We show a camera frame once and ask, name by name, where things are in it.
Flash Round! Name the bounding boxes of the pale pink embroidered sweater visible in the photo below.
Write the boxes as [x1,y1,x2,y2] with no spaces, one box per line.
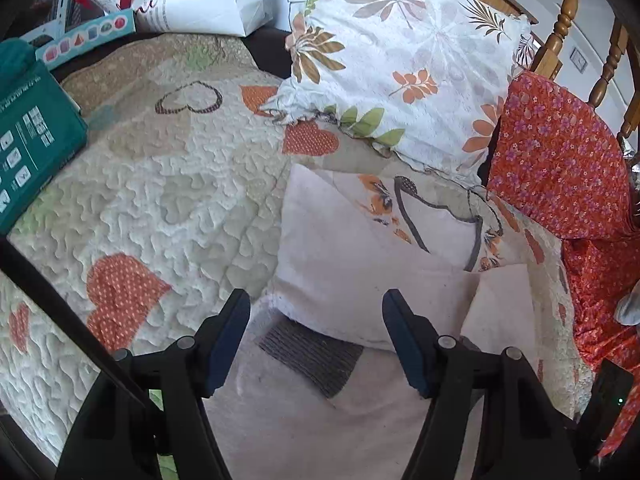
[205,165,538,479]

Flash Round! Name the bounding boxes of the heart patterned quilted bedspread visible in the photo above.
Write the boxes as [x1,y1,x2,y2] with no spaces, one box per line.
[10,35,593,479]

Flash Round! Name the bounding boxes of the red floral fabric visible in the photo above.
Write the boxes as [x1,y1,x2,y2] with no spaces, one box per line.
[484,70,640,461]

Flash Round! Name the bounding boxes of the teal plastic package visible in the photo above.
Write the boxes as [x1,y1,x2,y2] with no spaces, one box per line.
[0,38,88,236]

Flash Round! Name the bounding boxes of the white floral pillow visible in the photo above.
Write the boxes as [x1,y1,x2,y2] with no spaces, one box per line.
[264,0,530,185]

